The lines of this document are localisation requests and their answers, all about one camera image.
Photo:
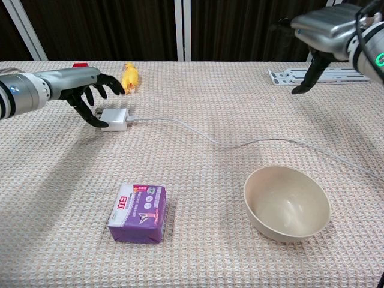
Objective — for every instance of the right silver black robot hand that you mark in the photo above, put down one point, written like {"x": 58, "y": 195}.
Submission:
{"x": 327, "y": 27}

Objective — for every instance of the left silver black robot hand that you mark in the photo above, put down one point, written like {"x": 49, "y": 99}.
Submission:
{"x": 72, "y": 81}

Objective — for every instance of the white cube block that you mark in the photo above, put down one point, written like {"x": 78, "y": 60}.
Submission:
{"x": 115, "y": 120}

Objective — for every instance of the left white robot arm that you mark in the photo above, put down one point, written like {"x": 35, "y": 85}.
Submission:
{"x": 21, "y": 93}

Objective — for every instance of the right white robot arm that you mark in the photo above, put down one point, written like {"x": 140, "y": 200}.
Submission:
{"x": 370, "y": 57}

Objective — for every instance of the red and white small box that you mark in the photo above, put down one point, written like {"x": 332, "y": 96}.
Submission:
{"x": 80, "y": 65}

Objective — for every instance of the yellow rubber chicken toy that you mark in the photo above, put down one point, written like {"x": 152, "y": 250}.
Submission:
{"x": 130, "y": 78}

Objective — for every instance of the dark pleated curtain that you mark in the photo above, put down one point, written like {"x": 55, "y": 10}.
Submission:
{"x": 9, "y": 39}
{"x": 105, "y": 30}
{"x": 240, "y": 30}

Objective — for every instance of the purple soap pack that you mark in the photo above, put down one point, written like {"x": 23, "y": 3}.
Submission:
{"x": 138, "y": 210}

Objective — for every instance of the beige woven tablecloth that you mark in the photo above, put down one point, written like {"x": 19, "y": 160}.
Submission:
{"x": 192, "y": 168}

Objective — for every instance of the beige bowl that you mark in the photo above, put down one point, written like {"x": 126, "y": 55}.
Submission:
{"x": 285, "y": 207}

